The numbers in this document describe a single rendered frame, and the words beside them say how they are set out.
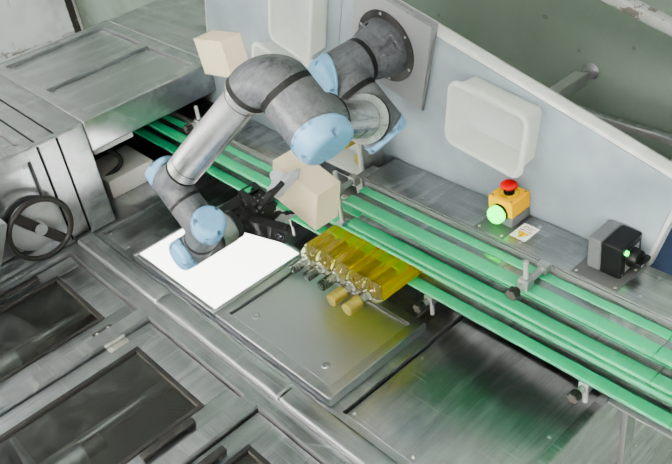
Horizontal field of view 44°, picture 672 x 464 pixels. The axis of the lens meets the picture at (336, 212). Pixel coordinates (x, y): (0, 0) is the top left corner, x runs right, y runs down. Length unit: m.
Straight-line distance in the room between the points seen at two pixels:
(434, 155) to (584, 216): 0.45
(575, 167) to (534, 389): 0.54
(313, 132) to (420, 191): 0.67
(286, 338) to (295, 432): 0.29
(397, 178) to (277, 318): 0.49
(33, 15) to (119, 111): 2.92
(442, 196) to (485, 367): 0.43
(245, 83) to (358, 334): 0.83
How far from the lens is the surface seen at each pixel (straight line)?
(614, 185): 1.83
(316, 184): 1.95
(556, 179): 1.92
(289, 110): 1.51
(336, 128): 1.50
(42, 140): 2.62
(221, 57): 2.62
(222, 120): 1.64
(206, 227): 1.75
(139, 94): 2.73
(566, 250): 1.91
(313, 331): 2.17
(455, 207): 2.05
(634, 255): 1.82
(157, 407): 2.16
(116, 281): 2.56
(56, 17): 5.65
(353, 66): 1.94
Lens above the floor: 2.07
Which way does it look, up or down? 30 degrees down
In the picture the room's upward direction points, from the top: 123 degrees counter-clockwise
